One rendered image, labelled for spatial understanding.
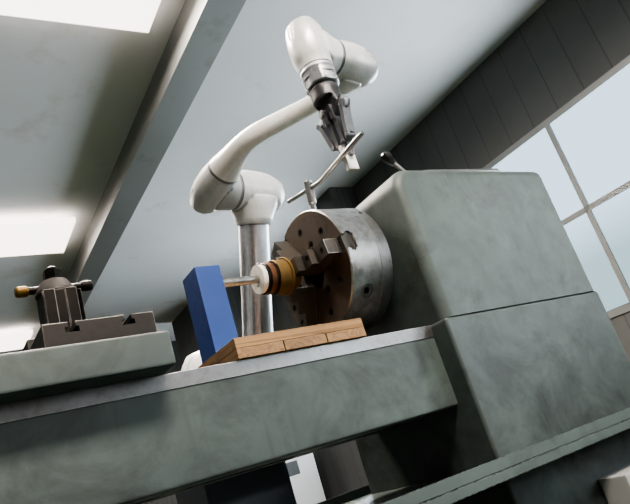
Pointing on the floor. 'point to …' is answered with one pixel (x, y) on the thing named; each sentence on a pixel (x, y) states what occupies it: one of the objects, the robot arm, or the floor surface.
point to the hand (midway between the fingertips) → (349, 158)
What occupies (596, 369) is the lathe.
